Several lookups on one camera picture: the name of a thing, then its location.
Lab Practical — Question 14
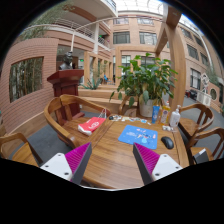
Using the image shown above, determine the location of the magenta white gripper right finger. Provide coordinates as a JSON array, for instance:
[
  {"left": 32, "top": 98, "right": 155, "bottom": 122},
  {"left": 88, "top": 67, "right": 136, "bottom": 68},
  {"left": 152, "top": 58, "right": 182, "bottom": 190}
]
[{"left": 133, "top": 143, "right": 182, "bottom": 185}]

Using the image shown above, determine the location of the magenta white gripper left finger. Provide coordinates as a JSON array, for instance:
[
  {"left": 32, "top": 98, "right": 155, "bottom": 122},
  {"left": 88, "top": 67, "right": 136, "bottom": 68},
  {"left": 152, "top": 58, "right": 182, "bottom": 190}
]
[{"left": 41, "top": 143, "right": 92, "bottom": 185}]

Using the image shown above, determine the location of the black computer mouse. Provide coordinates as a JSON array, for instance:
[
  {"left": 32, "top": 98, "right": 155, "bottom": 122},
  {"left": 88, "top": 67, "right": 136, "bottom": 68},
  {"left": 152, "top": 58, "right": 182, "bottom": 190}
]
[{"left": 161, "top": 136, "right": 174, "bottom": 149}]

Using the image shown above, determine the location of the blue mouse pad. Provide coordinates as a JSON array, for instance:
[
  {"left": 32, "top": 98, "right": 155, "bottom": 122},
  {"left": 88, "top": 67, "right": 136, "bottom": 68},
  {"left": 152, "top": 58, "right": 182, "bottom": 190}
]
[{"left": 118, "top": 125, "right": 158, "bottom": 150}]

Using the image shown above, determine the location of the red white bag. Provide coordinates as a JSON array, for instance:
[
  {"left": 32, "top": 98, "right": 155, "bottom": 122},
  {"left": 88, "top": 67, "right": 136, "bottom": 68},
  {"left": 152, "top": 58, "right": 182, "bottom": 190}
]
[{"left": 78, "top": 109, "right": 106, "bottom": 136}]

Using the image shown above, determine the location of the wooden chair near left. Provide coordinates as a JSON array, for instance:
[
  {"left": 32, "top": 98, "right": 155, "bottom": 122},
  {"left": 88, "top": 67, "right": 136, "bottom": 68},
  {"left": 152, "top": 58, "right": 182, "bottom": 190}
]
[{"left": 0, "top": 133, "right": 43, "bottom": 167}]

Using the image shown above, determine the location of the white pump sanitizer bottle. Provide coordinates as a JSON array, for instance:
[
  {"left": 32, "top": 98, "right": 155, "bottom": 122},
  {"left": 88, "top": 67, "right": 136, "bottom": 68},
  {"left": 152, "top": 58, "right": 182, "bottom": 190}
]
[{"left": 169, "top": 105, "right": 180, "bottom": 127}]

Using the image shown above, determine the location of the wooden armchair left of table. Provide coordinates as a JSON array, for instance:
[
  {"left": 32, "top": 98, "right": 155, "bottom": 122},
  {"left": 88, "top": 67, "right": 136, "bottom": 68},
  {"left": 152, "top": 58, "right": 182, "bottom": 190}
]
[{"left": 44, "top": 94, "right": 111, "bottom": 148}]

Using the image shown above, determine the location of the white plant pot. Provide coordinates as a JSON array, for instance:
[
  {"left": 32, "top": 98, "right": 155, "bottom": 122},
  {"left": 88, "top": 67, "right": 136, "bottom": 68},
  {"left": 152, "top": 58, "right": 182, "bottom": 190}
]
[{"left": 139, "top": 96, "right": 153, "bottom": 117}]

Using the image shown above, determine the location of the yellow liquid bottle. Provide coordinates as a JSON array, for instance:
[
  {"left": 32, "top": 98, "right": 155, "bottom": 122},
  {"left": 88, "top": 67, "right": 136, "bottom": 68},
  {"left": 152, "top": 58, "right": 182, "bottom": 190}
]
[{"left": 160, "top": 102, "right": 170, "bottom": 124}]

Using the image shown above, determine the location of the blue tube bottle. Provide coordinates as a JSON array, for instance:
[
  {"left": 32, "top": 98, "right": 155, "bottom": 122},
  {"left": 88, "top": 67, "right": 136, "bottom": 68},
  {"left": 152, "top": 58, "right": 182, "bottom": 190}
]
[{"left": 152, "top": 106, "right": 160, "bottom": 124}]

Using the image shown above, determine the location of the wooden chair behind table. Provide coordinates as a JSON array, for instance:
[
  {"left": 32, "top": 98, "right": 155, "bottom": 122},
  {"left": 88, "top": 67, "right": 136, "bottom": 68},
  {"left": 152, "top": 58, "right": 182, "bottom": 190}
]
[{"left": 118, "top": 96, "right": 139, "bottom": 117}]

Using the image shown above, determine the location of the wooden chair right far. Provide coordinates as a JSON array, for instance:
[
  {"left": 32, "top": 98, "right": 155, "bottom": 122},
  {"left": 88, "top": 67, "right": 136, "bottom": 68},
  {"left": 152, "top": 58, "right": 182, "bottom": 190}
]
[{"left": 178, "top": 103, "right": 214, "bottom": 140}]

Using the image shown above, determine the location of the wooden chair right near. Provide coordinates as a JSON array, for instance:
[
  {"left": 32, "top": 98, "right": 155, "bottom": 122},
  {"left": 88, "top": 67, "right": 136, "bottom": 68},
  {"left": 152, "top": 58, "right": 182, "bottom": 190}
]
[{"left": 186, "top": 127, "right": 224, "bottom": 165}]

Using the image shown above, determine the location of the green potted plant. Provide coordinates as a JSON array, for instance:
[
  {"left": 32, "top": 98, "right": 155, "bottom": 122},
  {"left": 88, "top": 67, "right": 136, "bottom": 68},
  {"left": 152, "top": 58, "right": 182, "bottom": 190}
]
[{"left": 116, "top": 55, "right": 177, "bottom": 106}]

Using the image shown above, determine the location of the dark bust statue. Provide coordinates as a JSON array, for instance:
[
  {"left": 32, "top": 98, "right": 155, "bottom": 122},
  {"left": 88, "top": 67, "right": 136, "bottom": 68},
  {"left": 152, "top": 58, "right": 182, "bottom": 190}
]
[{"left": 59, "top": 51, "right": 73, "bottom": 70}]

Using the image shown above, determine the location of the dark red wooden pedestal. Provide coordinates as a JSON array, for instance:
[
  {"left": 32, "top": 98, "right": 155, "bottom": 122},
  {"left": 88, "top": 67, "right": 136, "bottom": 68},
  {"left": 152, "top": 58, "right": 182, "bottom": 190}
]
[{"left": 47, "top": 69, "right": 84, "bottom": 126}]

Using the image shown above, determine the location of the wooden pergola post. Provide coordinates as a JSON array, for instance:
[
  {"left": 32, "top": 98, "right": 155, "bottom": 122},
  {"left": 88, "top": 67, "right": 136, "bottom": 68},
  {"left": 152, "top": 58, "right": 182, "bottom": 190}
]
[{"left": 155, "top": 3, "right": 186, "bottom": 111}]

